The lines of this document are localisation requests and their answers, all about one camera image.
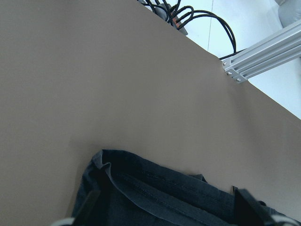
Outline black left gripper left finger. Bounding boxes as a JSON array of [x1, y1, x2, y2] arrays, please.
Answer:
[[73, 191, 101, 226]]

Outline black printed t-shirt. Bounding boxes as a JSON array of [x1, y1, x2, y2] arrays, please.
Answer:
[[70, 149, 301, 226]]

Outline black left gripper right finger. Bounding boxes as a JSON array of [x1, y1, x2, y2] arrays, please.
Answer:
[[233, 188, 279, 226]]

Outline aluminium frame post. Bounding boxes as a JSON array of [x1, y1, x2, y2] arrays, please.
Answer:
[[222, 20, 301, 83]]

